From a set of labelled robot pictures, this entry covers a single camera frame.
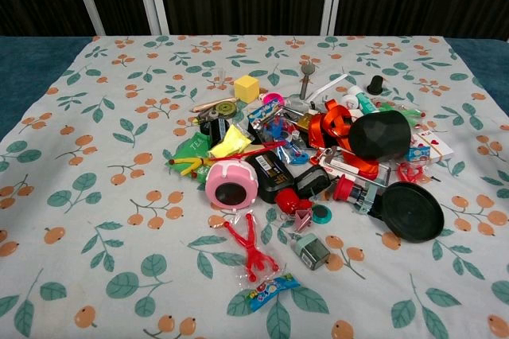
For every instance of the playing card box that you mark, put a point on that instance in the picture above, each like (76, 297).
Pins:
(435, 148)

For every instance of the red thin stick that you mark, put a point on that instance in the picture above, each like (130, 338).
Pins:
(246, 154)

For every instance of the wooden stick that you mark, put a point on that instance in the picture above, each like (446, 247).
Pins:
(210, 105)

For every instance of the clear plastic case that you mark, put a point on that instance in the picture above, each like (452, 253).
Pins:
(350, 168)

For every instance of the clear small plastic tube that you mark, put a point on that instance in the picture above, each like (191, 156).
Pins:
(221, 76)

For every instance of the blue plastic key tag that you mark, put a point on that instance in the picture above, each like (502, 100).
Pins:
(296, 158)

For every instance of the blue small snack packet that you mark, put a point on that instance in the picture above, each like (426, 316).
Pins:
(419, 154)

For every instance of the green sticky toy pack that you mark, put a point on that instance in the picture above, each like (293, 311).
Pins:
(409, 110)

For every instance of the white plastic strip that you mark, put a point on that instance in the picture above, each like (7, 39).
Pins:
(328, 86)

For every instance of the black box with barcode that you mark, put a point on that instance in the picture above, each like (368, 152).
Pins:
(272, 176)

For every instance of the floral leaf print tablecloth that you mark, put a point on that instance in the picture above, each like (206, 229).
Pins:
(99, 180)

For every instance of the brass padlock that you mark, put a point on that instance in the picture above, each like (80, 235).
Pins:
(307, 122)

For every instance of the pink binder clip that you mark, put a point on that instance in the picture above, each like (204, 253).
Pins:
(303, 219)

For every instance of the green tea packet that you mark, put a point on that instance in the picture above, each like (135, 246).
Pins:
(195, 148)

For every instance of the grey metal spoon tool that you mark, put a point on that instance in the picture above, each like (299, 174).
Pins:
(305, 76)

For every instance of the black round plastic dish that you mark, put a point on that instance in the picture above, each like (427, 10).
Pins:
(413, 211)

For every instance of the green white tube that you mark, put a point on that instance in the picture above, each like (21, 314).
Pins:
(366, 102)

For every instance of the pink donut shaped toy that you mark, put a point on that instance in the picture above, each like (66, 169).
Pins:
(230, 180)

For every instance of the yellow packet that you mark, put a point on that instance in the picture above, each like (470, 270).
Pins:
(232, 142)

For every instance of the yellow foam cube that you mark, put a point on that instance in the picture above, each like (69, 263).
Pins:
(246, 88)

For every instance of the olive green round disc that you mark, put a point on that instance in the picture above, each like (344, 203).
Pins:
(224, 109)

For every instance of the black faceted bowl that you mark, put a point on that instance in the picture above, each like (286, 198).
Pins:
(379, 136)

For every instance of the teal green plastic bowl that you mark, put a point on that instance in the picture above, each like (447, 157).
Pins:
(319, 213)

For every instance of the green pencil sharpener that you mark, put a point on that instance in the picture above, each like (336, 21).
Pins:
(314, 251)

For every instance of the spider figure toy pack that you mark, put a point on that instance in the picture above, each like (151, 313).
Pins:
(270, 120)

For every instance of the red sticky man toy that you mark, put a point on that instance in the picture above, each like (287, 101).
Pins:
(252, 249)

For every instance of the black small cone stopper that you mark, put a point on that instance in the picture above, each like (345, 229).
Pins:
(375, 85)

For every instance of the blue candy packet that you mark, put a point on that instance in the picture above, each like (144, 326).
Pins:
(274, 293)

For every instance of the yellow sticky man toy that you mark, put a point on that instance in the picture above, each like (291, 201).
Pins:
(189, 164)

